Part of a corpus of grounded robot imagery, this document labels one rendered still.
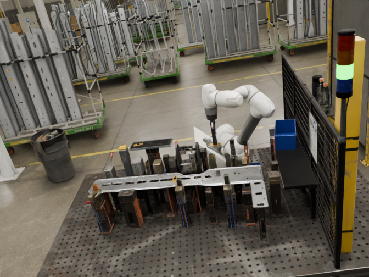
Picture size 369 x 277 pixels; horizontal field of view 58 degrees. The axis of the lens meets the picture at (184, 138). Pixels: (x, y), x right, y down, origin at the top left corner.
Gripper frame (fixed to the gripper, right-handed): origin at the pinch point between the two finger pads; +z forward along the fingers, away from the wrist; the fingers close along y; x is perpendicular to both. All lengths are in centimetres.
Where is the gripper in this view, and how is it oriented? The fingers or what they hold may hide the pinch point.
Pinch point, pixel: (214, 139)
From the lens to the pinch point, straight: 241.8
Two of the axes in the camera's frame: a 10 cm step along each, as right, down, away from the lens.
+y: 1.1, -4.4, 8.9
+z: 1.5, 9.0, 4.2
